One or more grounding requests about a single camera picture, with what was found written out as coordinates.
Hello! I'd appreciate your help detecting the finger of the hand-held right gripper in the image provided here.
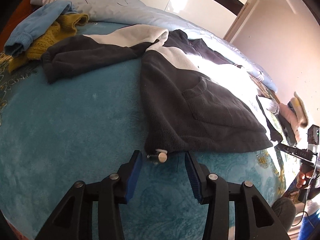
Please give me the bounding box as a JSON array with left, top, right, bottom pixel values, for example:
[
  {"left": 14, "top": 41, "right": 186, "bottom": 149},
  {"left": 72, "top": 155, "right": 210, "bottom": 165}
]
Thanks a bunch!
[
  {"left": 276, "top": 144, "right": 296, "bottom": 157},
  {"left": 279, "top": 115, "right": 298, "bottom": 145}
]

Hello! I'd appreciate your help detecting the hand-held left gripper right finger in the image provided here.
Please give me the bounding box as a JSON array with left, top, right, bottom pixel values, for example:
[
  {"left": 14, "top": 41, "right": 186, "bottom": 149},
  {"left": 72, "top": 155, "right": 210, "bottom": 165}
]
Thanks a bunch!
[{"left": 184, "top": 151, "right": 292, "bottom": 240}]

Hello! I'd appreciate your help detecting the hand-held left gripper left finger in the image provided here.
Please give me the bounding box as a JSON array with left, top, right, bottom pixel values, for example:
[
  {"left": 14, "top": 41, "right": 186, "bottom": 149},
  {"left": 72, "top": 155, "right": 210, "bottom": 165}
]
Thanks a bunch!
[{"left": 35, "top": 150, "right": 143, "bottom": 240}]

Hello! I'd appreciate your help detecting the dark grey and white fleece jacket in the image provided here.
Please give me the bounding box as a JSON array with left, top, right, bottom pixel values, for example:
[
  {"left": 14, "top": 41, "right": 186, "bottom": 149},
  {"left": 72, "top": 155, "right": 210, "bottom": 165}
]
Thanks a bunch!
[{"left": 41, "top": 24, "right": 284, "bottom": 164}]

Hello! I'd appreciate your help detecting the person's right hand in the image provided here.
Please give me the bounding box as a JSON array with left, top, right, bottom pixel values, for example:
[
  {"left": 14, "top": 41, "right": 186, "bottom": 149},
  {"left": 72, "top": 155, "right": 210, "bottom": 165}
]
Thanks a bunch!
[{"left": 296, "top": 166, "right": 316, "bottom": 189}]

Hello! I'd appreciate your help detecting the pink cloth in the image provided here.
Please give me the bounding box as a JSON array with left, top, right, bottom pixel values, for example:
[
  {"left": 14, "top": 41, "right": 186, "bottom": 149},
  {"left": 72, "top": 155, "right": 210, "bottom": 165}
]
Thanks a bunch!
[{"left": 279, "top": 102, "right": 304, "bottom": 140}]

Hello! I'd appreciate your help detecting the person's grey trouser leg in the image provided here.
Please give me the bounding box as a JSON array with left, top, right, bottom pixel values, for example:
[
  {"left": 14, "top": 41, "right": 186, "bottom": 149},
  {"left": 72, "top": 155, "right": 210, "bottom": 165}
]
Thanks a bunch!
[{"left": 271, "top": 197, "right": 297, "bottom": 233}]

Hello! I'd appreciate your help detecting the blue cloth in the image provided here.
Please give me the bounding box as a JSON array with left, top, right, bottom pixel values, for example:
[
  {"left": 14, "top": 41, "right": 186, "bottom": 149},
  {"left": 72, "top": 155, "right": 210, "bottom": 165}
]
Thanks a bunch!
[{"left": 299, "top": 200, "right": 320, "bottom": 240}]

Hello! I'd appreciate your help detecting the teal floral plush blanket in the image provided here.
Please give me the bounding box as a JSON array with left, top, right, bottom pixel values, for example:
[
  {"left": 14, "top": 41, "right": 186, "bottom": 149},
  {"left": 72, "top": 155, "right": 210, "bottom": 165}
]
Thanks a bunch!
[{"left": 0, "top": 20, "right": 308, "bottom": 240}]

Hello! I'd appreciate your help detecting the white wardrobe with black stripe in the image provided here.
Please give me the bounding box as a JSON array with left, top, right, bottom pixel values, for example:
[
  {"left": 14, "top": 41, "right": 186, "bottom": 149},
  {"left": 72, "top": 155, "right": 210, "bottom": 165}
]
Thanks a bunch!
[{"left": 97, "top": 0, "right": 260, "bottom": 39}]

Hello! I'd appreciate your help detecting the mustard knitted sweater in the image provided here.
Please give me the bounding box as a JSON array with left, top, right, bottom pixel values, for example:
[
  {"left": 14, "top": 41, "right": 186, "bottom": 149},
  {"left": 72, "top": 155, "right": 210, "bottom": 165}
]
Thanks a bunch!
[{"left": 9, "top": 13, "right": 89, "bottom": 74}]

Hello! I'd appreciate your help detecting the light blue floral quilt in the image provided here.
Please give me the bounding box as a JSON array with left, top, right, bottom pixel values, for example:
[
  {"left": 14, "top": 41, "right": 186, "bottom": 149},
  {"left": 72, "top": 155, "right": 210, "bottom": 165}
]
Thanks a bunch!
[{"left": 30, "top": 0, "right": 278, "bottom": 92}]

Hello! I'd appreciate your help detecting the light blue sweatshirt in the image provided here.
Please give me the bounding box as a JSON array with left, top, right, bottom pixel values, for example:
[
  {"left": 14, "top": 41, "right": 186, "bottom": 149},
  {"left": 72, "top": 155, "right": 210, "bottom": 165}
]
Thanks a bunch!
[{"left": 4, "top": 0, "right": 78, "bottom": 58}]

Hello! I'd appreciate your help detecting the black cable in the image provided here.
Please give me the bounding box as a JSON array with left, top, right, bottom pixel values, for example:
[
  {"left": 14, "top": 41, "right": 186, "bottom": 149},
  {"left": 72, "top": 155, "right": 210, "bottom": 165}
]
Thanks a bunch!
[{"left": 295, "top": 155, "right": 320, "bottom": 228}]

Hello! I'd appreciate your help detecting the wooden door frame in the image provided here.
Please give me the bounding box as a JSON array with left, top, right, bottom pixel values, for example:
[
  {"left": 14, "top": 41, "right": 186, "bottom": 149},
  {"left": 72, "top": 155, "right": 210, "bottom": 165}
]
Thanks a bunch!
[{"left": 222, "top": 0, "right": 258, "bottom": 45}]

